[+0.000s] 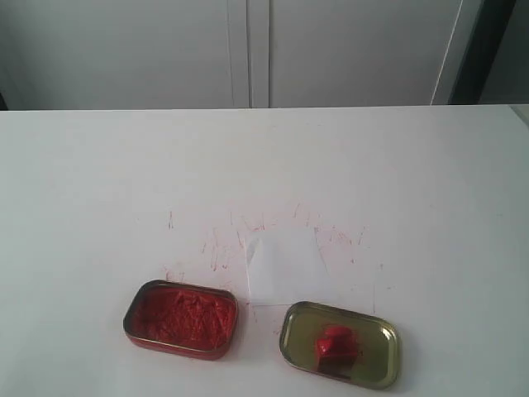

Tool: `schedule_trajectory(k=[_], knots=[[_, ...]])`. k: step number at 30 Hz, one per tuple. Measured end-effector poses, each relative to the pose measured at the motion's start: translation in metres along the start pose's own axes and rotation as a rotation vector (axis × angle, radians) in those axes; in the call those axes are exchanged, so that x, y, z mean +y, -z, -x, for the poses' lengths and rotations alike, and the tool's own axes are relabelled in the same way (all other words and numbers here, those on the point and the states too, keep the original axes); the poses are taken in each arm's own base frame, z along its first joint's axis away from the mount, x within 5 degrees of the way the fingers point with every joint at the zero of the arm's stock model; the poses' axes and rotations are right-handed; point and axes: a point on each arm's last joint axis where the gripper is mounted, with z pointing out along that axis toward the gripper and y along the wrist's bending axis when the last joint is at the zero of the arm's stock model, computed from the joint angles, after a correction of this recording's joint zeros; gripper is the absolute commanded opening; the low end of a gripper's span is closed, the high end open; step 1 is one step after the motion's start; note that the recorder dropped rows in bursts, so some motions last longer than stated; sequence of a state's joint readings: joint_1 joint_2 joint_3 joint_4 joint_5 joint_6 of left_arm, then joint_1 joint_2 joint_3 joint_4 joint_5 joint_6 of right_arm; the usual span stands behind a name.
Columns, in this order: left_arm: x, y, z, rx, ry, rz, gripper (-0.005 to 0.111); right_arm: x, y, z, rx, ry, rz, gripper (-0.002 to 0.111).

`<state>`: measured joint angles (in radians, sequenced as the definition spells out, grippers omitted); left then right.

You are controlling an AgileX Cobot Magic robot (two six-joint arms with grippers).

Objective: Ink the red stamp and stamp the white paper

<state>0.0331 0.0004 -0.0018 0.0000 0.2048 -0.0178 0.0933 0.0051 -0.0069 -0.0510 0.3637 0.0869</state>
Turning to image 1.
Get white paper sheet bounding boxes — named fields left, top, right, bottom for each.
left=245, top=227, right=337, bottom=306

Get red stamp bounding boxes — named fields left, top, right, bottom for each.
left=315, top=325, right=359, bottom=372

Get grey cabinet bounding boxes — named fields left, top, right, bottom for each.
left=1, top=1, right=522, bottom=110

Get gold tin lid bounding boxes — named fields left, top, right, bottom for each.
left=279, top=301, right=401, bottom=390

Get red ink pad tin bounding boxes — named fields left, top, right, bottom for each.
left=123, top=280, right=239, bottom=361

